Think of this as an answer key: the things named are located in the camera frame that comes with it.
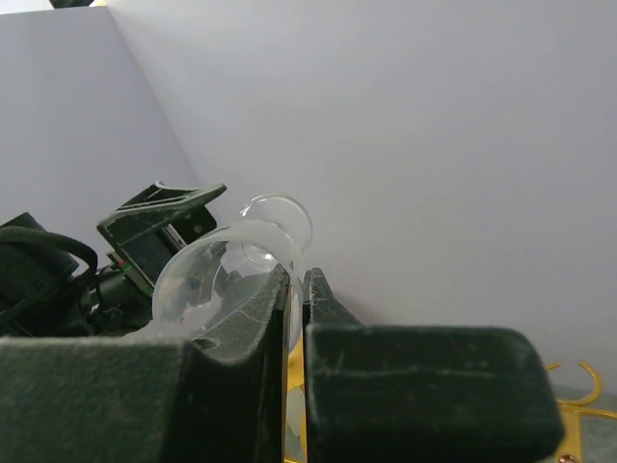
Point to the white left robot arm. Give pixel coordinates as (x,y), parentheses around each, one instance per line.
(55,286)

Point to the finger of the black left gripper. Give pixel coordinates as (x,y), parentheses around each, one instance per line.
(160,198)

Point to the white round drawer box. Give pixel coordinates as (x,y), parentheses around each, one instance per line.
(295,426)

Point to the clear tall wine glass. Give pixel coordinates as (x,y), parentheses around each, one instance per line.
(213,278)

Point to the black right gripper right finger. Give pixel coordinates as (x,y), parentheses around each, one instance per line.
(395,393)

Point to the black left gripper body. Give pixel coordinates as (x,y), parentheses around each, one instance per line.
(143,242)

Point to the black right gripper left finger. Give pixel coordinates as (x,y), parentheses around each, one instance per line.
(219,399)

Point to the gold wire glass rack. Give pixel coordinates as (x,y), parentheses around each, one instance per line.
(589,418)

